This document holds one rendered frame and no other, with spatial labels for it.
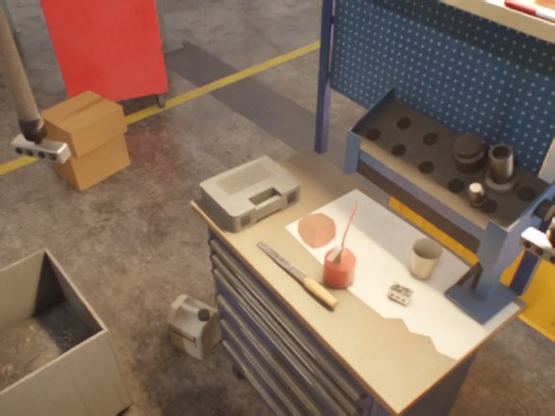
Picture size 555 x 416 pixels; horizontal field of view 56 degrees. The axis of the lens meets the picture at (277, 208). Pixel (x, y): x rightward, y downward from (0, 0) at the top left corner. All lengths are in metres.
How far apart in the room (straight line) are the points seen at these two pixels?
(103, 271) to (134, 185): 0.71
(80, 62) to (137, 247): 1.43
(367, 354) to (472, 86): 0.70
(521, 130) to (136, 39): 2.91
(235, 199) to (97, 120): 1.80
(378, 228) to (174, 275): 1.42
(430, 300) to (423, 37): 0.68
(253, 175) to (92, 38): 2.28
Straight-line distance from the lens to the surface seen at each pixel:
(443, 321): 1.44
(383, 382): 1.30
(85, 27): 3.73
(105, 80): 3.89
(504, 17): 1.06
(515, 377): 2.60
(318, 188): 1.75
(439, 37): 1.40
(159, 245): 2.95
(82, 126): 3.22
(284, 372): 1.73
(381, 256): 1.55
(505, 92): 1.33
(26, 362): 2.27
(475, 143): 1.30
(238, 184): 1.65
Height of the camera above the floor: 2.06
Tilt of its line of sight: 42 degrees down
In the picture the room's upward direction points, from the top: straight up
